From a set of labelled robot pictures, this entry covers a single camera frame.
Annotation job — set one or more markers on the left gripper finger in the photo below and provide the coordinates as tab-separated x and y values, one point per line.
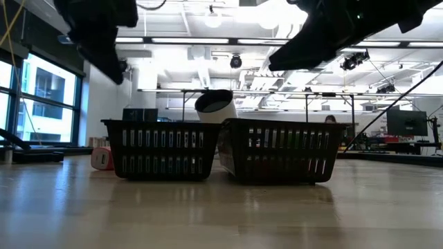
107	64

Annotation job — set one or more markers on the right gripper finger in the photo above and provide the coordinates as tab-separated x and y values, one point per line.
304	52

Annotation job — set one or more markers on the small pink and white charger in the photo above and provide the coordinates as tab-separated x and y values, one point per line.
102	159

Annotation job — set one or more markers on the black slotted plastic basket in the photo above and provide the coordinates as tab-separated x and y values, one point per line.
161	150
284	152

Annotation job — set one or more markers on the black office desk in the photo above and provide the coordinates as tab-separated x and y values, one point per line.
408	147

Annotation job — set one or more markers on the black ceiling spotlight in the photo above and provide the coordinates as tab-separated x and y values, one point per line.
386	88
353	60
124	65
236	61

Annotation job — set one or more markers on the black box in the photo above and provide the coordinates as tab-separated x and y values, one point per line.
138	115

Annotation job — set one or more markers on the large glass window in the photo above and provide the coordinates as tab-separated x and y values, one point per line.
48	86

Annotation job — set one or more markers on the person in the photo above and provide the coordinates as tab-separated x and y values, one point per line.
330	119

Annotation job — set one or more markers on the tall black-legged background table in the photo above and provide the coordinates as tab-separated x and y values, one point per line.
183	103

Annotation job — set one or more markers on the long ceiling strip light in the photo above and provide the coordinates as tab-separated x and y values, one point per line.
190	40

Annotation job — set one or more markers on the white cylinder with black rim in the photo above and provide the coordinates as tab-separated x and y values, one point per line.
221	112

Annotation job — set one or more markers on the black computer monitor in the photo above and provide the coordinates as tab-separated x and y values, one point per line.
407	122

